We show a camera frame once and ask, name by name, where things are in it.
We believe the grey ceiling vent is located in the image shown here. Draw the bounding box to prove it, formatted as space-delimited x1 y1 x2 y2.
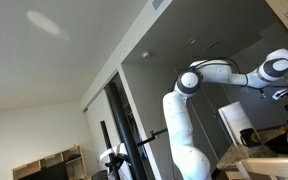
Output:
150 0 166 11

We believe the recessed ceiling light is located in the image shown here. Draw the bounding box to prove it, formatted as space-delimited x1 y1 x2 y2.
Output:
186 37 198 46

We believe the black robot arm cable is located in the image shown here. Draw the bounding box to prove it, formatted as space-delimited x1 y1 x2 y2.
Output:
189 57 249 87

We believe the black plate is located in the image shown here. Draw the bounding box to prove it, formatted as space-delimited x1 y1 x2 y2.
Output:
264 128 288 156

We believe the light wooden wall cabinet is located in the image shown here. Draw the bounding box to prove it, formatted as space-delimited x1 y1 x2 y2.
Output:
264 0 288 48

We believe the black mug yellow logo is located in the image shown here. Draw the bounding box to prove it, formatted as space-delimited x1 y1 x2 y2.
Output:
239 127 262 148

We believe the white cloth on stand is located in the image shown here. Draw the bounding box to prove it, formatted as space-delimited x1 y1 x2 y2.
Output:
98 142 133 180

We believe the black tripod pole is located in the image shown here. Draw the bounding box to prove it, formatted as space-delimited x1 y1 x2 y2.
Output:
98 81 149 180

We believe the wooden shelf unit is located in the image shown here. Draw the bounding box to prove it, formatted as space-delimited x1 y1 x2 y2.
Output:
11 145 92 180

